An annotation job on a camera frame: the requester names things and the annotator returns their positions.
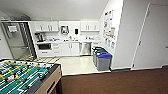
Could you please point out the stainless steel dishwasher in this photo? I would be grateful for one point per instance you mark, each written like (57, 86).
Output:
(85, 48)

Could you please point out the foosball gaming table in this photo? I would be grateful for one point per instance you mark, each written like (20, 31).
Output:
(23, 78)

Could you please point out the white narrow drawer cabinet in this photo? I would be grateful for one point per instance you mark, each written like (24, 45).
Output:
(96, 43)

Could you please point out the grey bin green lid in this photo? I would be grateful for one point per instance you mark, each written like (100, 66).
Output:
(96, 57)

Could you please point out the stainless steel sink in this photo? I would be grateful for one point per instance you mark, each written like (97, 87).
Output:
(66, 40)

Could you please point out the grey bin blue lid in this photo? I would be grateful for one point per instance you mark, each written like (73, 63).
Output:
(104, 63)

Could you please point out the black microwave oven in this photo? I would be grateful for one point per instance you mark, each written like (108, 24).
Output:
(44, 46)

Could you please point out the stainless steel refrigerator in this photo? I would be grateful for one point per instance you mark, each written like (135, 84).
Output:
(20, 41)

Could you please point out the white door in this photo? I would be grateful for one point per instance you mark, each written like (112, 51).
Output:
(151, 36)

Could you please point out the large colourful wall poster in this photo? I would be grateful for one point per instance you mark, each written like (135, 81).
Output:
(108, 25)

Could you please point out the white two-door wall cabinet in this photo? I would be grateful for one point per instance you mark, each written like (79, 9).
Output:
(46, 26)

